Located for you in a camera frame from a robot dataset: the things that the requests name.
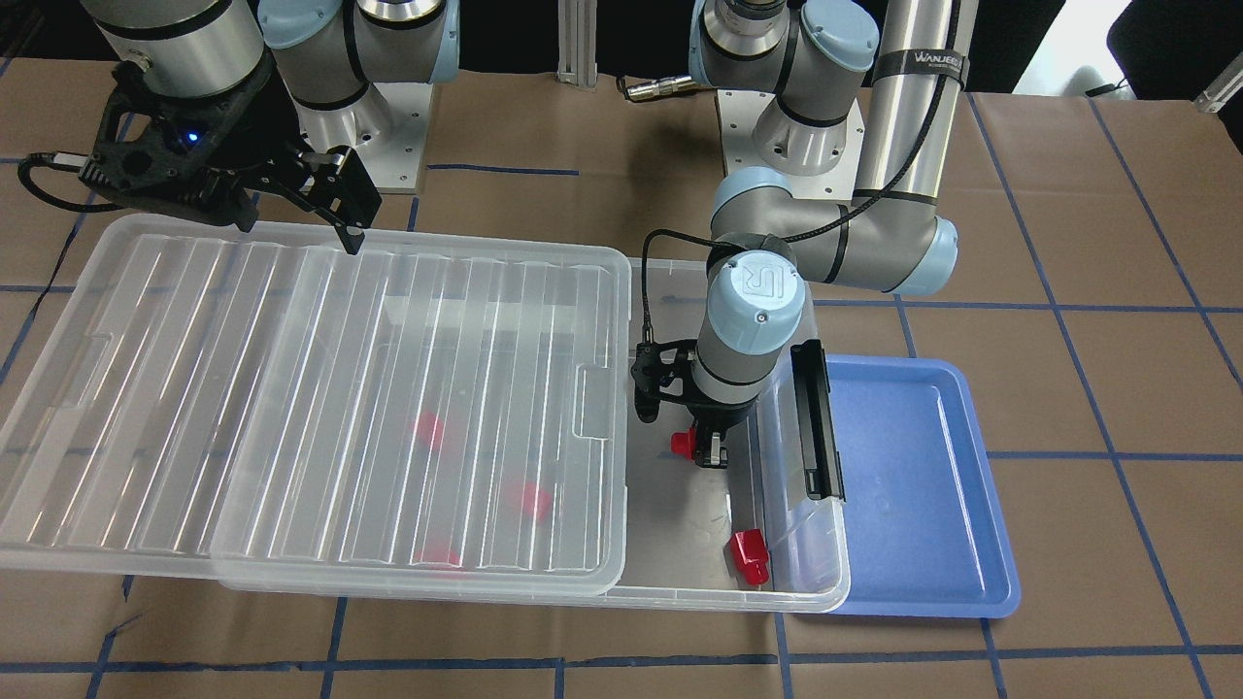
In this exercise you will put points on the black box latch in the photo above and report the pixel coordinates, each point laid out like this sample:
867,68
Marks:
821,465

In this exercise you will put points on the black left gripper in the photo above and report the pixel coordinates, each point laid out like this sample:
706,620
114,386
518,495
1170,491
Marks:
719,416

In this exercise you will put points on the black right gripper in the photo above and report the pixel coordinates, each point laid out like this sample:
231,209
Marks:
254,129

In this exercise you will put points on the red block under lid front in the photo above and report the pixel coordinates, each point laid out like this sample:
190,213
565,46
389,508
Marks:
438,557

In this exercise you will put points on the blue plastic tray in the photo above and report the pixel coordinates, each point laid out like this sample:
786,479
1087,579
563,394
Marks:
926,534

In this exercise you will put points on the red block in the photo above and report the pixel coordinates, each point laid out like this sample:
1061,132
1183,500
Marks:
533,501
683,444
438,557
429,431

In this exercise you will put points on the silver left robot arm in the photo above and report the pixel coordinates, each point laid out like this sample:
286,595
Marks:
837,182

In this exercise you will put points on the clear plastic storage box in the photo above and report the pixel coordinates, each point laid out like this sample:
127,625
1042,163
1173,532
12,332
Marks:
699,544

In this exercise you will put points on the red block box middle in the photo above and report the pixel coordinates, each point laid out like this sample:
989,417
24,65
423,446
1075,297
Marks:
750,556

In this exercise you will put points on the clear plastic box lid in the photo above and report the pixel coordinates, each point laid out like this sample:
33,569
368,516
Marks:
119,449

